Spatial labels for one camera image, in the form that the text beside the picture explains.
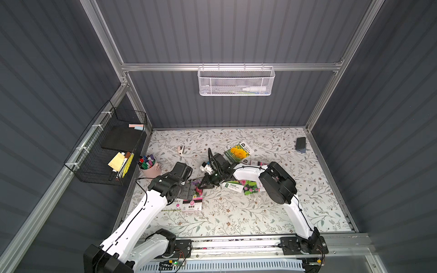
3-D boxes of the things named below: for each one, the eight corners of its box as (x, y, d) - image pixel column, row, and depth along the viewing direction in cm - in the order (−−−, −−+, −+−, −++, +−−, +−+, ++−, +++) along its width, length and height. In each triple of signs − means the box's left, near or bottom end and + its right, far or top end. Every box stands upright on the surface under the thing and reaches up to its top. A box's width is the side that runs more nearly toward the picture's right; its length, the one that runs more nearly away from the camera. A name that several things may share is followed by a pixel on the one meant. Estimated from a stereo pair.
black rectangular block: (295, 151, 110) (297, 146, 107) (295, 139, 117) (298, 135, 113) (303, 152, 110) (305, 148, 106) (303, 141, 116) (305, 136, 112)
